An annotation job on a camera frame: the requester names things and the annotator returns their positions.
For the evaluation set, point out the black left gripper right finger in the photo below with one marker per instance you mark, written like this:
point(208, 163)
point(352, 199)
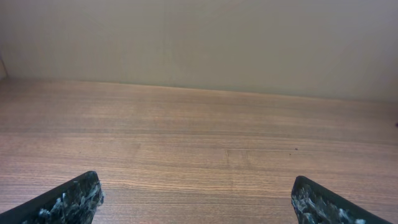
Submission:
point(315, 204)

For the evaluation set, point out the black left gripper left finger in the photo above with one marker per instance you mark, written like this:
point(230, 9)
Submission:
point(75, 201)

